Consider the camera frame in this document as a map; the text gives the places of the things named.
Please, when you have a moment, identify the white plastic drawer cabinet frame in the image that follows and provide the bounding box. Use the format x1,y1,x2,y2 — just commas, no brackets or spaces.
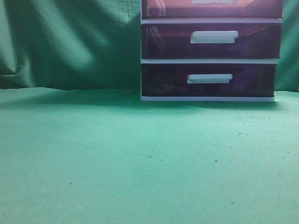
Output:
141,6,283,102

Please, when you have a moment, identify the purple translucent drawer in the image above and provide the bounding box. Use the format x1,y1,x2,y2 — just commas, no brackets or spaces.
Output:
141,63,276,98
141,0,283,19
141,23,282,59

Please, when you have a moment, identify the green cloth backdrop and cover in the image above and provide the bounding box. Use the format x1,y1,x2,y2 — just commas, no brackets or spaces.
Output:
0,0,299,224

